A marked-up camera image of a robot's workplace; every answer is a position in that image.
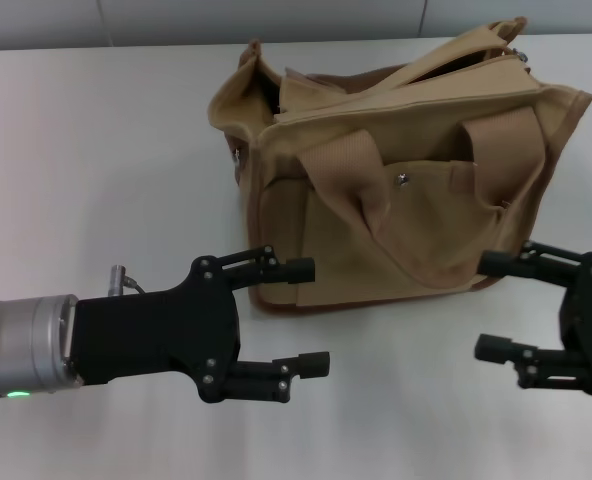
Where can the khaki canvas food bag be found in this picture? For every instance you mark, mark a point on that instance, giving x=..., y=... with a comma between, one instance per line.
x=416, y=190

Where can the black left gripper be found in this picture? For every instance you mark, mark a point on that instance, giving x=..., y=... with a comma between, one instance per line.
x=156, y=335

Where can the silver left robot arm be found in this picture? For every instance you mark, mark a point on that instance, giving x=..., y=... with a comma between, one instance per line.
x=26, y=345

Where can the metal zipper pull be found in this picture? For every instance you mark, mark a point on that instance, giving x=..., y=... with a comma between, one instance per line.
x=521, y=54

